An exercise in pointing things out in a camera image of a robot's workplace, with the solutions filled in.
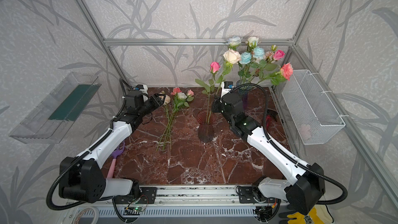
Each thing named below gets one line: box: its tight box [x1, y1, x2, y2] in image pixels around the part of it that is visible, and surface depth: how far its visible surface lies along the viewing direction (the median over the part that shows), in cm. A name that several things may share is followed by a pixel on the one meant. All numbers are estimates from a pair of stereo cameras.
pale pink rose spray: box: [264, 44, 278, 62], surface depth 85 cm
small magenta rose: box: [194, 61, 221, 124], surface depth 77 cm
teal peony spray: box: [237, 46, 267, 85], surface depth 86 cm
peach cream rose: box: [214, 48, 242, 101], surface depth 62 cm
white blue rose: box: [225, 35, 242, 51], surface depth 86 cm
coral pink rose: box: [256, 62, 294, 86], surface depth 76 cm
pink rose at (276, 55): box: [263, 49, 286, 69], surface depth 79 cm
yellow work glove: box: [278, 204, 335, 224], surface depth 68 cm
